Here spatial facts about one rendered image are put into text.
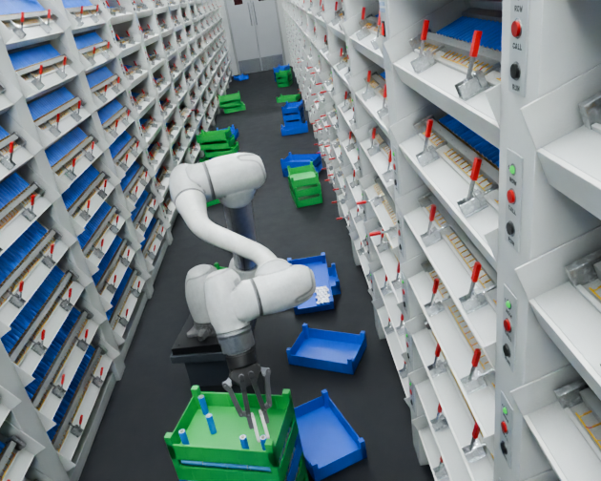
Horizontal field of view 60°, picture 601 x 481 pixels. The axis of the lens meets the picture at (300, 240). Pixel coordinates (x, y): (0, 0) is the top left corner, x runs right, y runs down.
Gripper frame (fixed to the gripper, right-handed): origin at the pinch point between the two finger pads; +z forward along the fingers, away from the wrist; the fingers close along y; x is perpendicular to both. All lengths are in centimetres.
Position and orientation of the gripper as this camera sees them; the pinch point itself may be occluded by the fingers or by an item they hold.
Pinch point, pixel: (259, 426)
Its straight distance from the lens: 144.4
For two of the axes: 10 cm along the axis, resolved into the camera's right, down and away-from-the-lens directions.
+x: 2.0, -0.3, -9.8
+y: -9.4, 2.6, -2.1
